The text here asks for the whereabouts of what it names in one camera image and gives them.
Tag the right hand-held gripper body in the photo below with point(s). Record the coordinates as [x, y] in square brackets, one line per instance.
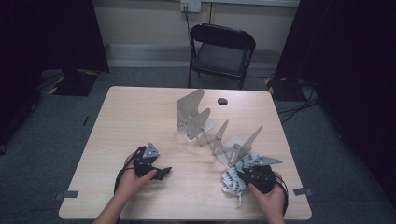
[261, 179]

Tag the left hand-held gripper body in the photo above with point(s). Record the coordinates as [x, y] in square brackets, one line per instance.
[143, 165]

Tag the white patterned knit cloth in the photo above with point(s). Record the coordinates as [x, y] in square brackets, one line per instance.
[233, 183]

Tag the grey expandable metal rack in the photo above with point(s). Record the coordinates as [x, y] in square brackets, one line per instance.
[190, 107]

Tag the person's left hand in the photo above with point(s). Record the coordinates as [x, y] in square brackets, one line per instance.
[130, 186]

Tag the person's right hand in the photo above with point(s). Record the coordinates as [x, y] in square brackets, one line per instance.
[274, 207]

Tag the grey tape piece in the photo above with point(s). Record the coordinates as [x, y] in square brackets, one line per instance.
[302, 191]
[67, 194]

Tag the black table grommet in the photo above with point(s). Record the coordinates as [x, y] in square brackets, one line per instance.
[222, 101]

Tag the black stand base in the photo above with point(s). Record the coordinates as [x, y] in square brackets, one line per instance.
[281, 90]
[74, 82]

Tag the black folding chair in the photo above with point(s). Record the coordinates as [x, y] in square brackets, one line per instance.
[222, 57]

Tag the black curtain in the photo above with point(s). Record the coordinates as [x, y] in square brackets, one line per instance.
[46, 34]
[348, 62]

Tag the white wall socket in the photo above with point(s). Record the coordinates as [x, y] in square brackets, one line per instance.
[190, 5]

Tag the white wall trunking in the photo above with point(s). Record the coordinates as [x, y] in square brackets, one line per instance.
[249, 2]

